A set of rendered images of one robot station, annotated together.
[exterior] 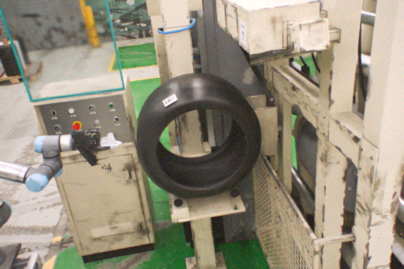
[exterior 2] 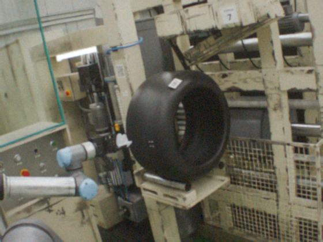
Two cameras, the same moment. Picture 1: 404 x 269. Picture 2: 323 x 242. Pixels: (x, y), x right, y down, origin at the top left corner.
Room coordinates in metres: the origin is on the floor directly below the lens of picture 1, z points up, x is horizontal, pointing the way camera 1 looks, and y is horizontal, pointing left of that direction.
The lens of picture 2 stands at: (0.19, 1.14, 1.67)
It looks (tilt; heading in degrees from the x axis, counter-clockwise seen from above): 14 degrees down; 325
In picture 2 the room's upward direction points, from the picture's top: 12 degrees counter-clockwise
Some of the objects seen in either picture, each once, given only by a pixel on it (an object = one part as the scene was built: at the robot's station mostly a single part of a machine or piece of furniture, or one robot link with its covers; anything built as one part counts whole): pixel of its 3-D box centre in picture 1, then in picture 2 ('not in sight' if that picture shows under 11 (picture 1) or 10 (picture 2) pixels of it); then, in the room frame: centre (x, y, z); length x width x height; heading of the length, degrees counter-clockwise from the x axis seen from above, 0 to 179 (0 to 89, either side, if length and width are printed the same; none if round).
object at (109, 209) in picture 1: (103, 171); (45, 226); (2.32, 0.73, 0.63); 0.56 x 0.41 x 1.27; 95
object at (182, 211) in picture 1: (177, 193); (166, 191); (1.65, 0.17, 0.84); 0.36 x 0.09 x 0.06; 5
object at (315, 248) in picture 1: (277, 234); (252, 191); (1.46, -0.32, 0.65); 0.90 x 0.02 x 0.70; 5
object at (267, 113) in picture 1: (260, 125); (192, 123); (1.91, -0.33, 1.05); 0.20 x 0.15 x 0.30; 5
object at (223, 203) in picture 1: (204, 194); (185, 186); (1.66, 0.03, 0.80); 0.37 x 0.36 x 0.02; 95
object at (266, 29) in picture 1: (258, 16); (207, 18); (1.56, -0.28, 1.71); 0.61 x 0.25 x 0.15; 5
